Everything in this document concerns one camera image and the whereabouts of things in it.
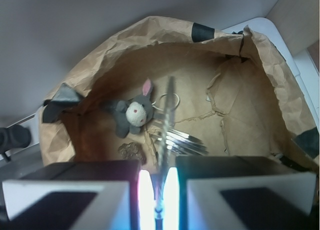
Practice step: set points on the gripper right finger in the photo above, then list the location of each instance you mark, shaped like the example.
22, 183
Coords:
239, 193

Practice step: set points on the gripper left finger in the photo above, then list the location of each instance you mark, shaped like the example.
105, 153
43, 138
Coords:
79, 196

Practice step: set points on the silver key bunch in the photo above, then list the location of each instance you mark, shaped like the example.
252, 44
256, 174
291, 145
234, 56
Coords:
171, 141

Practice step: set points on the dark brown rock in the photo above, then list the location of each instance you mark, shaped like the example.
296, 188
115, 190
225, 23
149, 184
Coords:
132, 151

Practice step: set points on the grey plush donkey toy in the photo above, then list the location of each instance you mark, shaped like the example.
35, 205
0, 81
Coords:
131, 115

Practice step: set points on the brown paper bag bin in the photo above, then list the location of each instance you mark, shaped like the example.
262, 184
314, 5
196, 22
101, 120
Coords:
237, 94

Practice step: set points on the white tray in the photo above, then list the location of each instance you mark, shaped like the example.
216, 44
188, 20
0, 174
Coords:
301, 64

